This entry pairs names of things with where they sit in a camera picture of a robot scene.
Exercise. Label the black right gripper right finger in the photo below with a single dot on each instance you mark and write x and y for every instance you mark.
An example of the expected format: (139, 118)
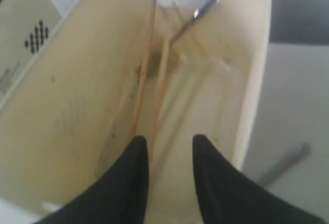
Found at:
(225, 195)

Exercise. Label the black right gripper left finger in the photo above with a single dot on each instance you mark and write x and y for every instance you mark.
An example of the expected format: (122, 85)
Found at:
(119, 196)

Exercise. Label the dark wooden chopstick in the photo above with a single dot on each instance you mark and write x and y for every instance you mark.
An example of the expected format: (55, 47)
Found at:
(144, 66)

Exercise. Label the light wooden chopstick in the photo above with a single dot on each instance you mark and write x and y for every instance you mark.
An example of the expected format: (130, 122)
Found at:
(158, 92)

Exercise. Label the stainless steel fork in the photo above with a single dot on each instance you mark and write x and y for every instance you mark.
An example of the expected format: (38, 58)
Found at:
(196, 16)

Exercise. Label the stainless steel table knife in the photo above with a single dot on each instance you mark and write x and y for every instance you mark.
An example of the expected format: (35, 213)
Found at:
(292, 158)

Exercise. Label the cream bin with black triangle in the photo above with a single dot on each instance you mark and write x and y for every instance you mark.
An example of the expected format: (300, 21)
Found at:
(68, 116)

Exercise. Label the cream bin with black circle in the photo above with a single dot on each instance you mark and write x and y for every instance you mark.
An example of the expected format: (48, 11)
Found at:
(25, 26)

